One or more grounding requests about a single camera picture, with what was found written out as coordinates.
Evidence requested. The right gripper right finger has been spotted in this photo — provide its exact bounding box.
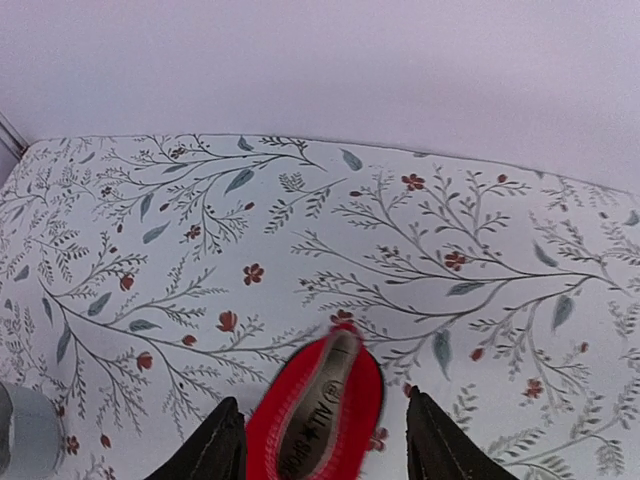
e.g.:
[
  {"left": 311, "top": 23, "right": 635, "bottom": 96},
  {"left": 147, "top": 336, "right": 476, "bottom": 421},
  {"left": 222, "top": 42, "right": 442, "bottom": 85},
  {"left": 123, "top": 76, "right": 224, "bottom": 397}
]
[{"left": 405, "top": 385, "right": 517, "bottom": 480}]

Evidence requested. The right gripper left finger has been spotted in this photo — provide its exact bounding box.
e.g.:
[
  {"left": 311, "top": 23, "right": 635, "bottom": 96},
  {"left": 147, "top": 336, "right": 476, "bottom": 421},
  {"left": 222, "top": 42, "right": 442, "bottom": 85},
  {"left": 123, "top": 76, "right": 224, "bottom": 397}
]
[{"left": 145, "top": 397, "right": 247, "bottom": 480}]

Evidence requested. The red sneaker with laces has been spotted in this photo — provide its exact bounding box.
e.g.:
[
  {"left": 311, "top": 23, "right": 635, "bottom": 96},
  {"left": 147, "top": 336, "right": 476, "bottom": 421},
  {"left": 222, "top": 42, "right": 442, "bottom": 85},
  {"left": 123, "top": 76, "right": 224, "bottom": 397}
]
[{"left": 246, "top": 323, "right": 386, "bottom": 480}]

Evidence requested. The floral patterned table mat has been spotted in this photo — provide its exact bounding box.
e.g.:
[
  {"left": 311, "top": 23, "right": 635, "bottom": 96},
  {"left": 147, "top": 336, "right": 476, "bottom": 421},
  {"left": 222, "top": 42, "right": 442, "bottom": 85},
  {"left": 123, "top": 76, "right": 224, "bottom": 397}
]
[{"left": 1, "top": 134, "right": 639, "bottom": 479}]

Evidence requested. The left aluminium frame post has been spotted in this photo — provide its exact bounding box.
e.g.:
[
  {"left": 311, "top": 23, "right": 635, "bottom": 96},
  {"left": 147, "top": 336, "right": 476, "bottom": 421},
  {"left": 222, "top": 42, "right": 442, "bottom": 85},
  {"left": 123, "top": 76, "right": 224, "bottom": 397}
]
[{"left": 0, "top": 113, "right": 29, "bottom": 161}]

